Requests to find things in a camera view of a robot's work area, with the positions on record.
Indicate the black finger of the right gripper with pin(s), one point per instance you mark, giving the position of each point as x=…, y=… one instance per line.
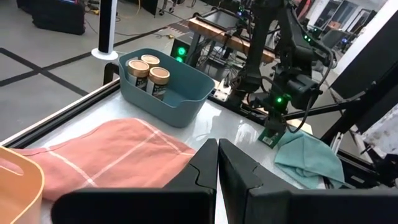
x=269, y=126
x=280, y=127

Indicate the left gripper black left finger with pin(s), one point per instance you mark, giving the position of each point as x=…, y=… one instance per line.
x=140, y=205

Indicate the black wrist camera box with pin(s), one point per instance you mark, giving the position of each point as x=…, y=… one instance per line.
x=303, y=90

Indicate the orange plastic bin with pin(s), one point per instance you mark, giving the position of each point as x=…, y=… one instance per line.
x=18, y=193

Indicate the black curved frame tube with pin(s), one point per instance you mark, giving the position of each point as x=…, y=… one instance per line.
x=107, y=73

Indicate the white power strip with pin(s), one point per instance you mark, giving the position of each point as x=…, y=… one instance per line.
x=222, y=91

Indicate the black equipment case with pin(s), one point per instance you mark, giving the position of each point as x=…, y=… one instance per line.
x=59, y=18

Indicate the black partition panel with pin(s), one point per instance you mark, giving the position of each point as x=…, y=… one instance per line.
x=367, y=62

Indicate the black and white pole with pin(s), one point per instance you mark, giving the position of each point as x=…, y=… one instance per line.
x=105, y=28

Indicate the black box with green lights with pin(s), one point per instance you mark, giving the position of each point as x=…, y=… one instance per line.
x=180, y=51

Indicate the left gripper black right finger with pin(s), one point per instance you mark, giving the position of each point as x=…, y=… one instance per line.
x=280, y=205

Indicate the crumpled grey white sheet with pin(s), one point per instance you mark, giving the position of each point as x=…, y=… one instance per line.
x=382, y=130

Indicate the green spice tin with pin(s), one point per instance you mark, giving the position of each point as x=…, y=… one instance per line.
x=269, y=141

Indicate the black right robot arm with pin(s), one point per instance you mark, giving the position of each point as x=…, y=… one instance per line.
x=258, y=46

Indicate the wooden workbench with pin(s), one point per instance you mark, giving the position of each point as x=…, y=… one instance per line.
x=217, y=34

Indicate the spice jar with copper lid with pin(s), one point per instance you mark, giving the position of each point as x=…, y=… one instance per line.
x=138, y=69
x=159, y=76
x=150, y=59

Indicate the black diagonal frame beam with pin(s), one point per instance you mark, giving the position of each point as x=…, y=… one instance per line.
x=357, y=109

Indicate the salmon cloth with white stripes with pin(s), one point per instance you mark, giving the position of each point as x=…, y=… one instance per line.
x=109, y=149

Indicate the black table frame rail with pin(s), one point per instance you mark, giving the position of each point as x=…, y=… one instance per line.
x=62, y=115
x=242, y=112

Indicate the teal cloth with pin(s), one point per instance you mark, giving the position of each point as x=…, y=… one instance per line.
x=308, y=161

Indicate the blue plastic bin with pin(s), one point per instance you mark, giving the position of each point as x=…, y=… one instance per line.
x=161, y=109

